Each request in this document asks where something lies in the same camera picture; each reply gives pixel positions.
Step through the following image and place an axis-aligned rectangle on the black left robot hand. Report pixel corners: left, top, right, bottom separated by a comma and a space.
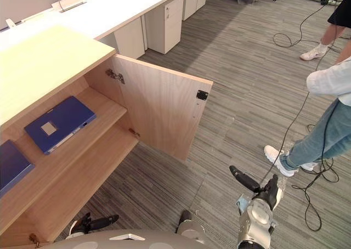
68, 212, 120, 237

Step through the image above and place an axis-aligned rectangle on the plain blue folder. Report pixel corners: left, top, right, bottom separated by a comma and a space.
0, 139, 36, 198

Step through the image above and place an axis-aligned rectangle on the black looped floor cable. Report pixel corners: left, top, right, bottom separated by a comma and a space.
272, 0, 351, 52

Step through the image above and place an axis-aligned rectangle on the blue folder with label window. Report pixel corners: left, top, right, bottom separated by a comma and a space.
24, 95, 97, 155

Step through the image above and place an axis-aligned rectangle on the white drawer pedestal with key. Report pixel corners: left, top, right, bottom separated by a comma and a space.
144, 0, 185, 54

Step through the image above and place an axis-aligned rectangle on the grey robot torso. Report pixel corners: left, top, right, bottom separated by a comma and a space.
41, 228, 211, 249

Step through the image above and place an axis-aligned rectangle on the light wooden cabinet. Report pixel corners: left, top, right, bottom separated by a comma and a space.
0, 25, 140, 247

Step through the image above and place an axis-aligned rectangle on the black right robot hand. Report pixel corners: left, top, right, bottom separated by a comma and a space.
229, 165, 286, 212

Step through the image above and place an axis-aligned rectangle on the person in dark shorts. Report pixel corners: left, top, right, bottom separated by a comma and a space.
299, 0, 351, 61

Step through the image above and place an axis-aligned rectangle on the black cable to robot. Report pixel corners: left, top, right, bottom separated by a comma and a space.
259, 58, 339, 232

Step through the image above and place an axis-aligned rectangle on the silver robot leg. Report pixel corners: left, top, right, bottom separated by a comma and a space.
175, 210, 207, 245

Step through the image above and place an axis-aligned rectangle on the person in jeans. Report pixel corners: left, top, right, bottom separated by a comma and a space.
264, 55, 351, 178

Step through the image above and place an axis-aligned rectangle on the white desk cable flap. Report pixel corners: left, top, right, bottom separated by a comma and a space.
51, 0, 87, 13

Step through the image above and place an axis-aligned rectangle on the wooden cabinet door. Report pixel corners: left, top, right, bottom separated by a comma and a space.
113, 54, 214, 162

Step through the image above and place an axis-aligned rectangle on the white desk leg panel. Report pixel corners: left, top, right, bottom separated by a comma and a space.
114, 15, 146, 60

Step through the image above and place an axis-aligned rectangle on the long white desk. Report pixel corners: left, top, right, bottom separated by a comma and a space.
0, 0, 196, 52

